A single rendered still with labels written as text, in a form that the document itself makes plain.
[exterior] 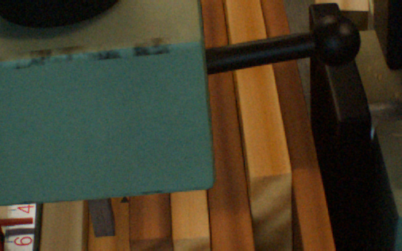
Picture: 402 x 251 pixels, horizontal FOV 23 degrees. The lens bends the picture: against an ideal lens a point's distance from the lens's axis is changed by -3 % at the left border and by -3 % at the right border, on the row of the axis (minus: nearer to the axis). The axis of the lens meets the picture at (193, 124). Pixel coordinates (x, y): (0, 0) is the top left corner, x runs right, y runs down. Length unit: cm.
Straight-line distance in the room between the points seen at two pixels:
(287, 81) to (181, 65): 15
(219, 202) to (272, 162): 3
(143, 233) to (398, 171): 12
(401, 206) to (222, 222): 8
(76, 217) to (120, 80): 12
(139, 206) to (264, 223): 6
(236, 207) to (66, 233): 8
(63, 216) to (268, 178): 9
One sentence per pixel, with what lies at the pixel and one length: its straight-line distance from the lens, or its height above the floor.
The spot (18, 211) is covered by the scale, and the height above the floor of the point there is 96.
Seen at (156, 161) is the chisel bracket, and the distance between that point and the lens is 37.
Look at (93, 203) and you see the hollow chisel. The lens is 43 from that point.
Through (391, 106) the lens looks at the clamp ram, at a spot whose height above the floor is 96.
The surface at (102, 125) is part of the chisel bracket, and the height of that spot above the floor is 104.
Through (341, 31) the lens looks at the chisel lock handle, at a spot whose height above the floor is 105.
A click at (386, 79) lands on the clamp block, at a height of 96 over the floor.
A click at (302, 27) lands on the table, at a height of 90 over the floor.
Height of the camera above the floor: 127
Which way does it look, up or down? 40 degrees down
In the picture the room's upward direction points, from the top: 6 degrees counter-clockwise
